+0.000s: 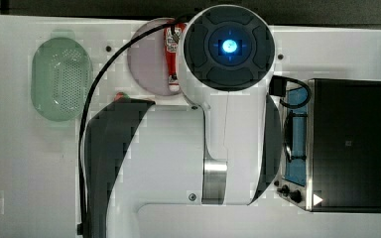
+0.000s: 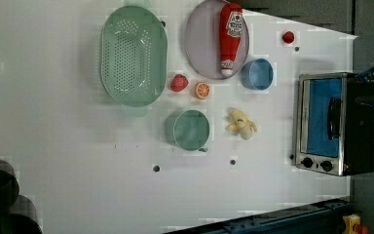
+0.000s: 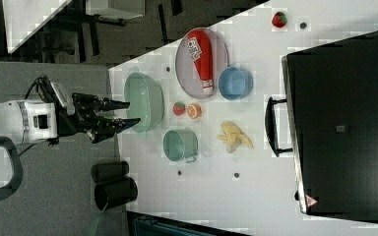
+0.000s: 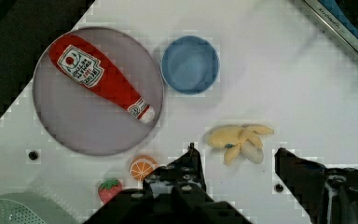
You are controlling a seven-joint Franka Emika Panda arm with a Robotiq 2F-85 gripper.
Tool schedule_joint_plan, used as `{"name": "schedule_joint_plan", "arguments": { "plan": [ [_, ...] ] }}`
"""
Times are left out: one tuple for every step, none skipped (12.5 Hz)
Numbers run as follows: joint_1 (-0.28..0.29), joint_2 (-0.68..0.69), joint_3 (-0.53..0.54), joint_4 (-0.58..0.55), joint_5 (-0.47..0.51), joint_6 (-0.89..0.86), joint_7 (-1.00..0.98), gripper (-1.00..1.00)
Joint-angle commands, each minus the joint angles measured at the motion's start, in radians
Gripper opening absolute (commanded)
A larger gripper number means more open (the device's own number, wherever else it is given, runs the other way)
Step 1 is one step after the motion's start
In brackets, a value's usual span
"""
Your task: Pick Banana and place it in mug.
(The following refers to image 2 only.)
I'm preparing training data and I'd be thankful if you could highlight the red plush strawberry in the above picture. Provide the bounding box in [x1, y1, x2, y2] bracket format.
[170, 74, 189, 92]

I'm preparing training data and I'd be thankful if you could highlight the blue metal table frame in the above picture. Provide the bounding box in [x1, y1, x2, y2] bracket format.
[166, 199, 353, 234]

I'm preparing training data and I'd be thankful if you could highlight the blue cup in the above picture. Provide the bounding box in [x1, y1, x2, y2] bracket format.
[241, 58, 274, 91]

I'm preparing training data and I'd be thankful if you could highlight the grey round plate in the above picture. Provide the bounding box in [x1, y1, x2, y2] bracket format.
[184, 0, 250, 81]

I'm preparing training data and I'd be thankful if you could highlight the silver toaster oven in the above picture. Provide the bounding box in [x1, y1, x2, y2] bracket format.
[295, 72, 374, 176]

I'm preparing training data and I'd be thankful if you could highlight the yellow red object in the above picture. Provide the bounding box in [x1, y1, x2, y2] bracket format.
[343, 214, 369, 234]

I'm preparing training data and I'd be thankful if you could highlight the yellow plush banana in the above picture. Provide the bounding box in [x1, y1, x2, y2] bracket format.
[226, 108, 257, 140]

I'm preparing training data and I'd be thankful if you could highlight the black cylindrical camera mount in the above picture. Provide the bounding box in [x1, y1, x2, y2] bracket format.
[0, 160, 43, 234]

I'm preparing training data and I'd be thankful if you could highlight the green mug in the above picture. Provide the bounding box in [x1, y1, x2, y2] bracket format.
[165, 109, 210, 152]

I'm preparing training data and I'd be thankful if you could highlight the red plush ketchup bottle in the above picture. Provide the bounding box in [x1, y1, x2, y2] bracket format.
[219, 3, 243, 77]

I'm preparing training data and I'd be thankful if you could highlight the orange slice toy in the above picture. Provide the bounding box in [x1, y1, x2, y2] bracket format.
[194, 82, 210, 99]

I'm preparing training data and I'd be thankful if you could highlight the green perforated colander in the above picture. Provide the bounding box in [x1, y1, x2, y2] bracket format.
[100, 6, 168, 107]

